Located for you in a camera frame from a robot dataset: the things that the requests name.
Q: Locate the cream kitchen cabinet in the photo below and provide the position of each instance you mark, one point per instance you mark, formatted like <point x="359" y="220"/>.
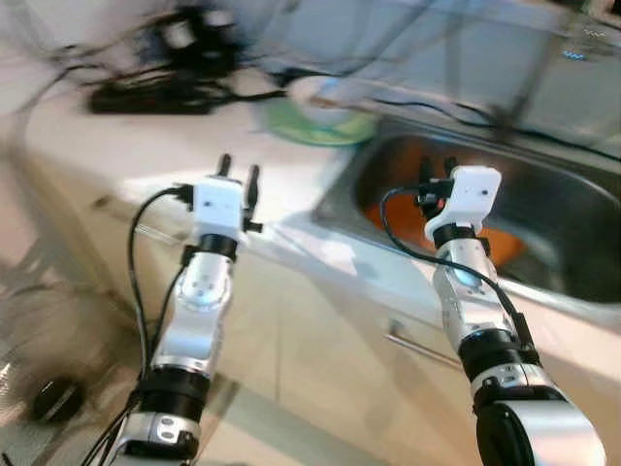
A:
<point x="320" y="330"/>

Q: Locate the white bowl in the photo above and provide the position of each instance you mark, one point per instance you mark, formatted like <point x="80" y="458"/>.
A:
<point x="325" y="97"/>

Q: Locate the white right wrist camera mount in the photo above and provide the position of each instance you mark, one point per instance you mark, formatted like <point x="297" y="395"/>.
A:
<point x="471" y="194"/>

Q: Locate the stainless steel sink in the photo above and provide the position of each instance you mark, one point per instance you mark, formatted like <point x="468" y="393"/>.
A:
<point x="563" y="214"/>

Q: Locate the orange bowl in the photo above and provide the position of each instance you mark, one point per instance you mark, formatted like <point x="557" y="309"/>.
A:
<point x="500" y="245"/>

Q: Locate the green plate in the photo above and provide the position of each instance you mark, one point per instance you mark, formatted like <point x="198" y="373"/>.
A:
<point x="320" y="131"/>

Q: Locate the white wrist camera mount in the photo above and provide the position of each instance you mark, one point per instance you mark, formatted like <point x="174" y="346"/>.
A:
<point x="218" y="209"/>
<point x="471" y="194"/>

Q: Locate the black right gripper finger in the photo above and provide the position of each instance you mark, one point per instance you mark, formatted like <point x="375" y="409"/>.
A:
<point x="425" y="171"/>
<point x="450" y="165"/>

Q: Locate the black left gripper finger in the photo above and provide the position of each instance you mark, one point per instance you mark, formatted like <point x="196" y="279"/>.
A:
<point x="253" y="184"/>
<point x="224" y="165"/>

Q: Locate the orange plate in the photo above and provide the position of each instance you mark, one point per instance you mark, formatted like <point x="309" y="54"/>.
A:
<point x="403" y="160"/>

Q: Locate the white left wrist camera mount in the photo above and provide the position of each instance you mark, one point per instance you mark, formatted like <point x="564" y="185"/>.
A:
<point x="218" y="209"/>

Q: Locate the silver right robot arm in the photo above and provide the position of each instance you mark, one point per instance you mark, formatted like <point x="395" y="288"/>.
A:
<point x="466" y="301"/>

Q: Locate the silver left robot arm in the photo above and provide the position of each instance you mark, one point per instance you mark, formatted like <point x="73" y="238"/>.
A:
<point x="199" y="311"/>

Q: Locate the black power strip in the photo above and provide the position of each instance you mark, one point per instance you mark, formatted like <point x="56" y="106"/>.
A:
<point x="146" y="97"/>

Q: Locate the black charger with white label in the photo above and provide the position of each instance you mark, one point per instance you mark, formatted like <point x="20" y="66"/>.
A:
<point x="189" y="39"/>

